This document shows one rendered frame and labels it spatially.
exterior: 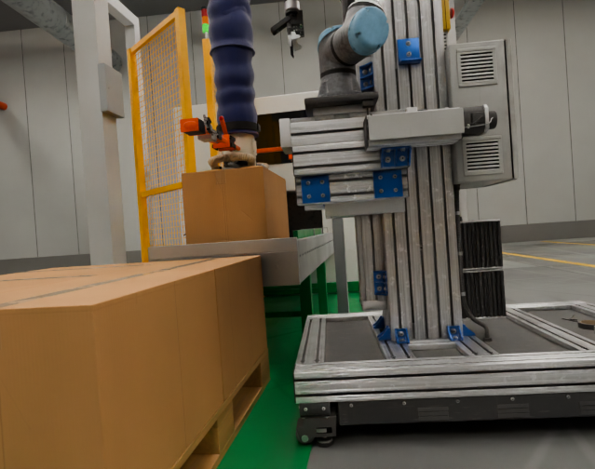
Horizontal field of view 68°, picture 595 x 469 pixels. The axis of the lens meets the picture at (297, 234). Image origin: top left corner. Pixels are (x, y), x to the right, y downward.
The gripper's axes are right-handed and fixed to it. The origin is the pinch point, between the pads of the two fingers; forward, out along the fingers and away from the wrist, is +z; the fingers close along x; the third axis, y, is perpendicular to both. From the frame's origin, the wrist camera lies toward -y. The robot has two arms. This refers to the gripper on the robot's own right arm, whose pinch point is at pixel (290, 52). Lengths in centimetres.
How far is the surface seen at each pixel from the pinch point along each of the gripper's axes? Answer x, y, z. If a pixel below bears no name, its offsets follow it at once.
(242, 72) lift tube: 4.7, -25.6, 5.4
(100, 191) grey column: 52, -130, 55
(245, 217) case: -16, -26, 80
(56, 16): 576, -467, -341
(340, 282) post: 28, 17, 119
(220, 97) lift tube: 4.6, -38.1, 17.1
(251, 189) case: -16, -21, 68
